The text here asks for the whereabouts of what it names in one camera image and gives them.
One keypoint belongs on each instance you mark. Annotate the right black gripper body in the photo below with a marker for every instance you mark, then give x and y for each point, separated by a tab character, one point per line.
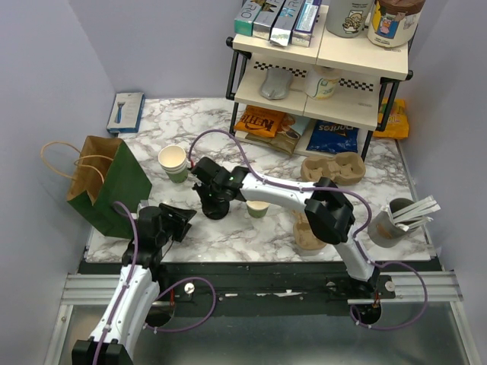
203	192

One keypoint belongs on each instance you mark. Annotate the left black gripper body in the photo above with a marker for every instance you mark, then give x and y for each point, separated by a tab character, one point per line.
162	237

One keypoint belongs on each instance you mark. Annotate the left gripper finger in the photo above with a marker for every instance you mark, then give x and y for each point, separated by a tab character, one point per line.
177	214
180	230

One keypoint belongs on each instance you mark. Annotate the black plastic lid stack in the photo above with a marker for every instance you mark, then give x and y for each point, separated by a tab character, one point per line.
215	209

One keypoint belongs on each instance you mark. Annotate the single green paper cup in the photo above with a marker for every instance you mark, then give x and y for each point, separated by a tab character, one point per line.
257	209

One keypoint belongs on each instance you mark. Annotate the green paper cup stack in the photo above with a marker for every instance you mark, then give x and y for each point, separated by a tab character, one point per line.
173	161

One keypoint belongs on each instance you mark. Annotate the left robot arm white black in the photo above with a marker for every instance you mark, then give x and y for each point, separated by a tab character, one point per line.
114	337

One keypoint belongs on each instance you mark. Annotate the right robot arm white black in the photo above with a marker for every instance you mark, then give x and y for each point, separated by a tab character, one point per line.
326	207

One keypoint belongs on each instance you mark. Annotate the brown paper bag green side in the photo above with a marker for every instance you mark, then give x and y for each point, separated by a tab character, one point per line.
106	171

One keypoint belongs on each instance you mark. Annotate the orange kettle chips bag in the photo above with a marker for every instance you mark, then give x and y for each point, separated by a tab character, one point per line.
260	121

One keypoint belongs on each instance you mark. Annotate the front brown pulp cup carrier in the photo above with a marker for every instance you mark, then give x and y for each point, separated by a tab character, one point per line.
303	235

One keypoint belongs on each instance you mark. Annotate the brown pulp cup carrier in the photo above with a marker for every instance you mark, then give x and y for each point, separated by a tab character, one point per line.
303	235
344	169

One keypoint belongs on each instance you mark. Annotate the blue razor package box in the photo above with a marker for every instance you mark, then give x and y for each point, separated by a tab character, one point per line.
126	113

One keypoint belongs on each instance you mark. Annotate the blue doritos chips bag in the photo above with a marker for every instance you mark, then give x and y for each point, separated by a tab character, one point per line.
333	138

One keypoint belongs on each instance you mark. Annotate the rear brown pulp cup carrier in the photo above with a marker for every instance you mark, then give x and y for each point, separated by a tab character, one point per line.
344	169

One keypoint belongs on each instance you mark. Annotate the cream black tiered shelf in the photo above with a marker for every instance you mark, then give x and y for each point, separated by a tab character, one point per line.
347	81

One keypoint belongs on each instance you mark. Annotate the white paper roll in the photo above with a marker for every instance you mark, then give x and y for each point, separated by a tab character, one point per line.
321	82

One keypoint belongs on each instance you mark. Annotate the teal toothpaste box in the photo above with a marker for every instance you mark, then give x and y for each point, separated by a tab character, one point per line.
243	23

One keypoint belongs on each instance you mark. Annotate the silver blue toothpaste box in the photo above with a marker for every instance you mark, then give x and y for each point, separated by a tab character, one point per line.
282	29

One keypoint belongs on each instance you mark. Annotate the white blue toothpaste box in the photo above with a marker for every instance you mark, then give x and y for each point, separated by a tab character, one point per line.
302	32

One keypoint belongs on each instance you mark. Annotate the grey cup with straws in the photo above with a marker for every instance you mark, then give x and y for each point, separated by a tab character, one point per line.
400	218

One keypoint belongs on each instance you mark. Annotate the yellow snack bag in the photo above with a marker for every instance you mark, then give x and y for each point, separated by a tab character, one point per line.
397	125

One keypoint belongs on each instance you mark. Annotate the grey cartoon mug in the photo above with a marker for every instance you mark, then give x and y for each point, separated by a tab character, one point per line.
346	18

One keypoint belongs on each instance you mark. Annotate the white cartoon canister brown lid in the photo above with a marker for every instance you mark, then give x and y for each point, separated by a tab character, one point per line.
393	22

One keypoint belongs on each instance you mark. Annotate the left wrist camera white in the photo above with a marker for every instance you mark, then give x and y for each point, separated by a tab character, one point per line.
142	204

